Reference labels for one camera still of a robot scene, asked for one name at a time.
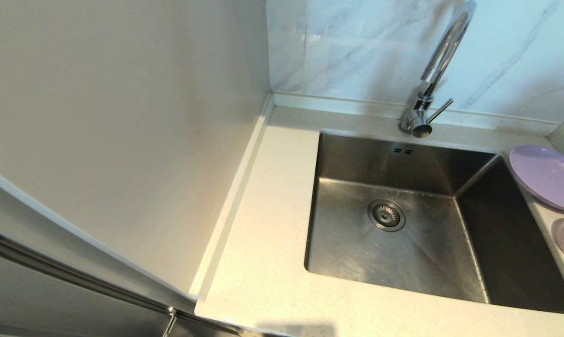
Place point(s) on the round metal drain strainer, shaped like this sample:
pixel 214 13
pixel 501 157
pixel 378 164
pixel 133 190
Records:
pixel 386 215

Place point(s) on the white tall cabinet panel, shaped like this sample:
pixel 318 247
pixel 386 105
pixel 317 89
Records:
pixel 122 140

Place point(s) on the purple plastic plate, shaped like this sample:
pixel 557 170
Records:
pixel 549 175

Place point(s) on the stainless steel appliance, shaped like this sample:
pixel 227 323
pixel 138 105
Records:
pixel 29 299

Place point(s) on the chrome gooseneck faucet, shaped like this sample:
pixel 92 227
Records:
pixel 420 117

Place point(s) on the stainless steel sink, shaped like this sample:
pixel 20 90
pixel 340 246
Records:
pixel 357 252

